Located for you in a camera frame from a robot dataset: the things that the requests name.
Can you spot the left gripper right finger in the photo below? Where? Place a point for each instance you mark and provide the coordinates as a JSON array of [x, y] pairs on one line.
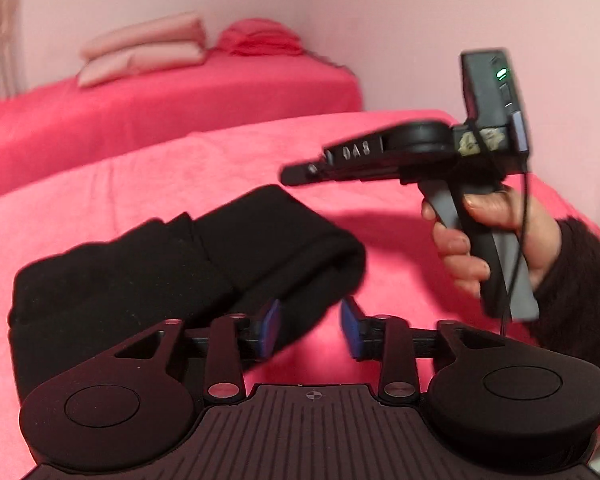
[[391, 342]]

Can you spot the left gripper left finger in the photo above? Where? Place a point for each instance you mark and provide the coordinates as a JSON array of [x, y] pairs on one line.
[[217, 356]]

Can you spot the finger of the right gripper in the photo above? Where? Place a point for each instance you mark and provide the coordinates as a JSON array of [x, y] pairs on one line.
[[307, 173]]

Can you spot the black knit pants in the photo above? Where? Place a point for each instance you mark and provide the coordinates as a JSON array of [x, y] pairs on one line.
[[263, 246]]

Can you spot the dark fuzzy sleeve forearm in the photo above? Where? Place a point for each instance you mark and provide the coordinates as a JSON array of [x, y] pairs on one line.
[[569, 296]]

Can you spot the right hand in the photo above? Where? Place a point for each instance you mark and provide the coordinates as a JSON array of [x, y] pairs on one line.
[[503, 215]]

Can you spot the near pink bed cover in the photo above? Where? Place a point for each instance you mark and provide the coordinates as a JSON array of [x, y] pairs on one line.
[[205, 170]]

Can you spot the red folded blanket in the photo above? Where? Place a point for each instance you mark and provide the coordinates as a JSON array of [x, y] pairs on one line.
[[259, 37]]

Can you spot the upper pink folded pillow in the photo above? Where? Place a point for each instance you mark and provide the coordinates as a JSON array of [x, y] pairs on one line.
[[188, 27]]

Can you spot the pink folded pillow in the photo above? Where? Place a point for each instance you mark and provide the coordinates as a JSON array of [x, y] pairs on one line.
[[139, 60], [188, 27]]

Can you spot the lower pink folded pillow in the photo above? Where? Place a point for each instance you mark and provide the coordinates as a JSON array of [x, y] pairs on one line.
[[139, 60]]

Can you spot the far red bed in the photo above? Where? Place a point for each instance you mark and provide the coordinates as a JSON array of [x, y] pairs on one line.
[[62, 126]]

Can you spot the grey camera box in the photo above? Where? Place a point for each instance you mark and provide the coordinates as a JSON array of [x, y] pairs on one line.
[[493, 105]]

